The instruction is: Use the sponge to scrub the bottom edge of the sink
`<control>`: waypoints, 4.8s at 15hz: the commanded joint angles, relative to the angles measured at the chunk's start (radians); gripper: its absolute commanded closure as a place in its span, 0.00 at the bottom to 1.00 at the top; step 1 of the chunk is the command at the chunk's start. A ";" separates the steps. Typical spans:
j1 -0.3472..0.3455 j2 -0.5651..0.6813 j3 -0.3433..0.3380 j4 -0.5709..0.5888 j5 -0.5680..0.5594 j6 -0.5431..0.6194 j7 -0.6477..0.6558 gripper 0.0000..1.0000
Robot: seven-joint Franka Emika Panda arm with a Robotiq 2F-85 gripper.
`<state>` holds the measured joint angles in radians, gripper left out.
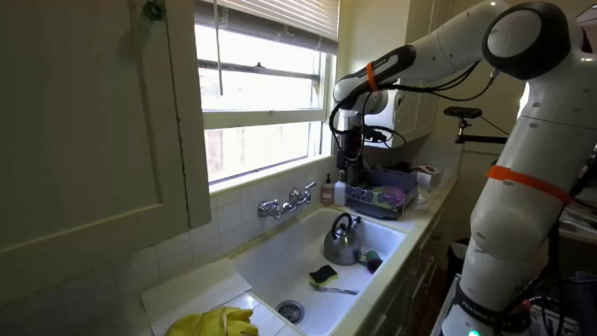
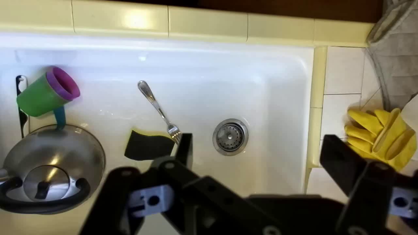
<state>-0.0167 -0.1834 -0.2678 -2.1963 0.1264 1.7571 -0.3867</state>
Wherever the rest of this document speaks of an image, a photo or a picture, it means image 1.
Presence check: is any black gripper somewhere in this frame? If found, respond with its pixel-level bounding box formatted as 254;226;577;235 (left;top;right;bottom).
340;110;364;184

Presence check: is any green yellow scrub sponge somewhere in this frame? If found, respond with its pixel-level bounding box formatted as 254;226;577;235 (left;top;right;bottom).
310;265;338;285

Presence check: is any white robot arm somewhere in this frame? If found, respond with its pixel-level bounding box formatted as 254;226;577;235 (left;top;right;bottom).
334;0;597;336

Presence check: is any white ceramic sink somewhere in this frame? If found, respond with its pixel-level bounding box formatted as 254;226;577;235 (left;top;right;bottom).
233;209;405;336

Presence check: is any sink drain strainer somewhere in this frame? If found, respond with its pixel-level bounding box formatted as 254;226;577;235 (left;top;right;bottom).
276;300;304;323

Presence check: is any white soap bottle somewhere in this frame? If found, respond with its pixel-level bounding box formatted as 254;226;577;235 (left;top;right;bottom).
334;179;347;205

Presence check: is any dark soap pump bottle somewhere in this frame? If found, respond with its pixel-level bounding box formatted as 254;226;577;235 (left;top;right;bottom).
321;173;334;207

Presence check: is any dish drying rack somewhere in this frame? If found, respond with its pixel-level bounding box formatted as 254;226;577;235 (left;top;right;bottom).
345;170;418;220

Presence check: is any silver fork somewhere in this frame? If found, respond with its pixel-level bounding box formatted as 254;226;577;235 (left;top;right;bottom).
312;283;358;295

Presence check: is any yellow rubber glove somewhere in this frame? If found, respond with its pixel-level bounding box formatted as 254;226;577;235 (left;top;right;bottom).
166;306;259;336

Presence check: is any steel kettle black handle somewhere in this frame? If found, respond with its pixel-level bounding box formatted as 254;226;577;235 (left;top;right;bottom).
323;212;362;265

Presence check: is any chrome wall faucet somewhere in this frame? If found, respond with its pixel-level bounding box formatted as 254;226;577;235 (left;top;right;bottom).
258;181;315;220

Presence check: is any window with white frame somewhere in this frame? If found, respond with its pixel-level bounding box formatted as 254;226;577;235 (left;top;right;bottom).
194;0;340;184

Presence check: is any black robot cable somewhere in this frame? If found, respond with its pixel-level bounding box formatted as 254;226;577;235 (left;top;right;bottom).
327;59;500;151

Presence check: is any cream wall cabinet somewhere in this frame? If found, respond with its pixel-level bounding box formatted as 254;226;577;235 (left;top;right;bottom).
0;0;211;306

